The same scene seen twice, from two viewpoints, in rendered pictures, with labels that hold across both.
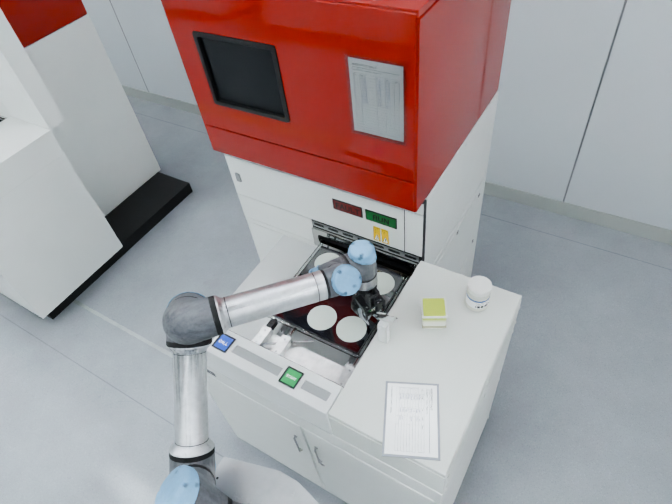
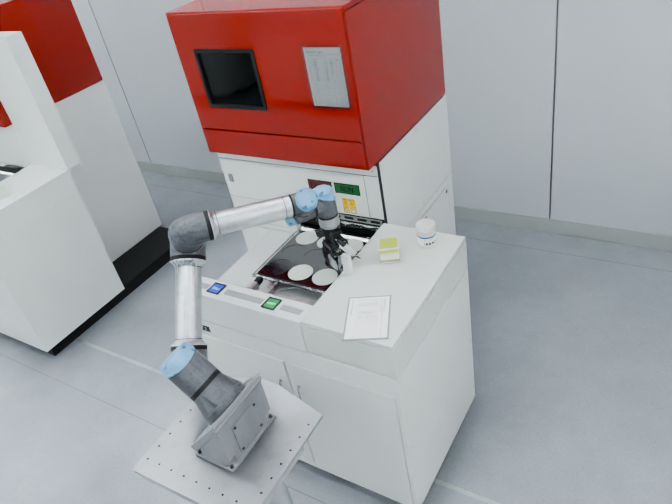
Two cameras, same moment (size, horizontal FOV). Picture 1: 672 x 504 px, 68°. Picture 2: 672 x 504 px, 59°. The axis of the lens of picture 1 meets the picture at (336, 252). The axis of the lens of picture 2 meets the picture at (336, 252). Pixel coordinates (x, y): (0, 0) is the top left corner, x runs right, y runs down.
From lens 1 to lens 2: 0.93 m
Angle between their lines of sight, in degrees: 13
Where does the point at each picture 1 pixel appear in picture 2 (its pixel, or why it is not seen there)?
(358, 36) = (307, 30)
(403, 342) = (365, 273)
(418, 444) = (371, 331)
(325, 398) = (299, 314)
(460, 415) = (407, 311)
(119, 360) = (119, 384)
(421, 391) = (377, 300)
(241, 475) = not seen: hidden behind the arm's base
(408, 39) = (339, 26)
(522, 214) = (512, 235)
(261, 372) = (247, 303)
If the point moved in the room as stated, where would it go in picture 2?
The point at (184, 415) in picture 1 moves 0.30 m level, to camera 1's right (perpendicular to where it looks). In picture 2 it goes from (183, 313) to (275, 294)
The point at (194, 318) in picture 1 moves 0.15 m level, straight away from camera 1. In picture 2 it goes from (192, 222) to (175, 205)
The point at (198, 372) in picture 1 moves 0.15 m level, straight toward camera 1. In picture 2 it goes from (194, 280) to (215, 300)
